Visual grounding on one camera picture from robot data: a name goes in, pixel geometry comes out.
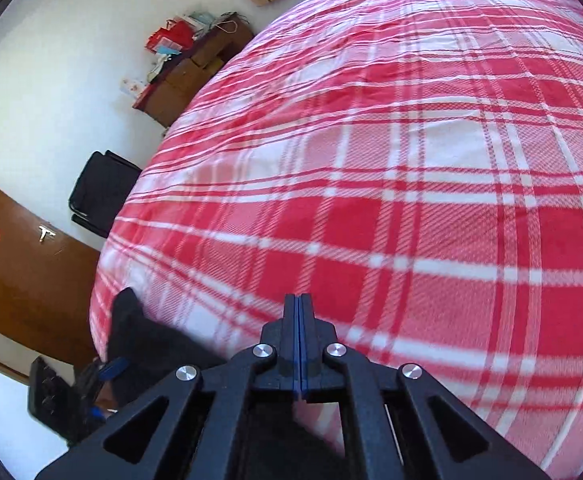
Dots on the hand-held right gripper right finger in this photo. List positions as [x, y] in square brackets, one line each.
[321, 365]

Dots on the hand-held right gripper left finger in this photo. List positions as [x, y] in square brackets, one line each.
[271, 365]

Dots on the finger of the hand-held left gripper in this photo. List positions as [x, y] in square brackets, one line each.
[98, 413]
[112, 367]

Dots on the black pants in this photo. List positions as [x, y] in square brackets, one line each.
[146, 340]

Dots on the brown wooden door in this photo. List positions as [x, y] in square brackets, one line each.
[26, 285]

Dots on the black chair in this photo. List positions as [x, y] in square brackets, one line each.
[103, 190]

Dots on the bed with red plaid sheet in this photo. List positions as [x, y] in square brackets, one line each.
[371, 160]

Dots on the brown wooden desk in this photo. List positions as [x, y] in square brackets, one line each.
[191, 75]

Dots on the red gift bag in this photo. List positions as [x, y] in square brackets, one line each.
[171, 35]

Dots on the pale teal gift bag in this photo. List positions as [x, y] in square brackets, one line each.
[199, 20]

